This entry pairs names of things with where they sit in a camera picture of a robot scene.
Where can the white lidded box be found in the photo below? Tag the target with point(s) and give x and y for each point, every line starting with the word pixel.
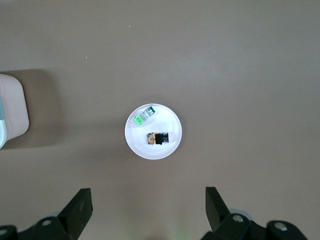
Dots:
pixel 15 105

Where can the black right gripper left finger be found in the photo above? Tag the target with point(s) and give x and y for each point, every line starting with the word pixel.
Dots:
pixel 77 212

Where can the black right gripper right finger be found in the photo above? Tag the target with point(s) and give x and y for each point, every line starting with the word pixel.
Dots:
pixel 217 212

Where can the pink round plate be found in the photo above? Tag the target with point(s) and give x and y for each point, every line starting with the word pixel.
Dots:
pixel 165 117

